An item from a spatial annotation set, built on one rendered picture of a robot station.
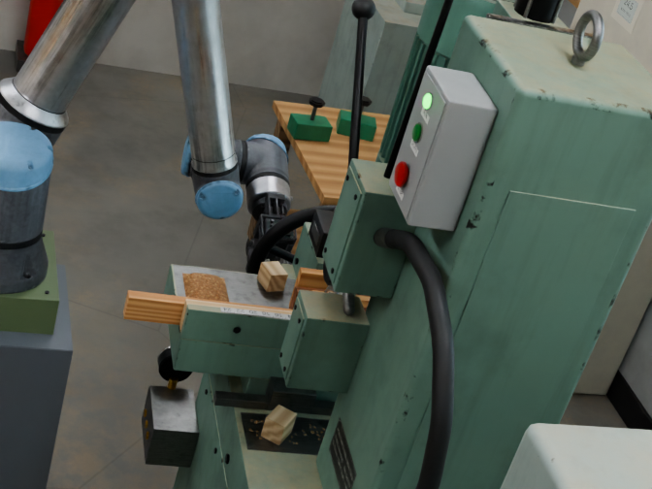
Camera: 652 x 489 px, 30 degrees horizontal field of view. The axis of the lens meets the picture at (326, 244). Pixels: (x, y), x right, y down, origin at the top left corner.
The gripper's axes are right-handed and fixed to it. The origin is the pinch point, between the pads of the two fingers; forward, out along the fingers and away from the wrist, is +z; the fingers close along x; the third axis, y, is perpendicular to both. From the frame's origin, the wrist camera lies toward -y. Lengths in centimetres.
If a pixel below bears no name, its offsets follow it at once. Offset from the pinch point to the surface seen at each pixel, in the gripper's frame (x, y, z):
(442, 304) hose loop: -7, 83, 62
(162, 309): -28, 34, 31
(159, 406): -22.0, 0.5, 27.5
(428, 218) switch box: -8, 85, 51
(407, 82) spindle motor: -2, 74, 16
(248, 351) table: -15, 32, 36
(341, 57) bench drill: 63, -96, -181
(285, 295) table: -6.7, 28.0, 21.1
